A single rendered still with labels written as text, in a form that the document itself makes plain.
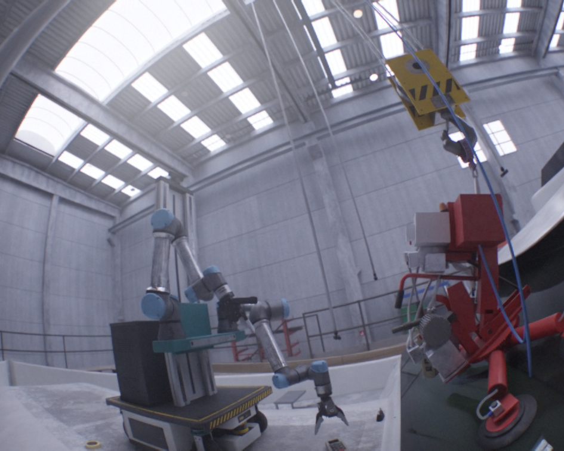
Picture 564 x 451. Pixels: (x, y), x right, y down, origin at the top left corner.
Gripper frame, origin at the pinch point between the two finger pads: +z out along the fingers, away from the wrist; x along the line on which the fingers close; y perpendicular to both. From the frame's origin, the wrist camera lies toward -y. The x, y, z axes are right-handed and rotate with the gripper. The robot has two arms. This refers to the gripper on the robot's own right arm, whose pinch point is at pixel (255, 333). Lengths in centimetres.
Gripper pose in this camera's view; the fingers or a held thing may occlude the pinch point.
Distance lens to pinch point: 118.2
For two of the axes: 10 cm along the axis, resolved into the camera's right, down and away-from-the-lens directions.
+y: -8.1, 4.9, -3.1
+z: 5.7, 7.7, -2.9
